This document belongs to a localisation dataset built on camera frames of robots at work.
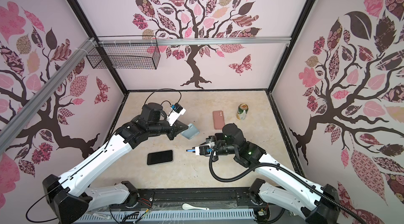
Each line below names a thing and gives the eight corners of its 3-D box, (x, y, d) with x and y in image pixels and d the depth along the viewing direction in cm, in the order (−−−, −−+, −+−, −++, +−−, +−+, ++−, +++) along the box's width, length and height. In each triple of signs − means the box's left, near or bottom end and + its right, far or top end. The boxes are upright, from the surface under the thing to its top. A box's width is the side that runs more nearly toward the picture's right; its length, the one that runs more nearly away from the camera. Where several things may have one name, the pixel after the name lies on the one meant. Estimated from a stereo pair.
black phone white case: (147, 166, 86) (146, 164, 85) (148, 154, 91) (147, 152, 89) (173, 162, 88) (172, 161, 86) (173, 150, 92) (172, 149, 90)
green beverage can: (237, 120, 105) (239, 110, 96) (236, 113, 109) (238, 103, 100) (245, 120, 105) (249, 110, 96) (244, 113, 109) (247, 103, 100)
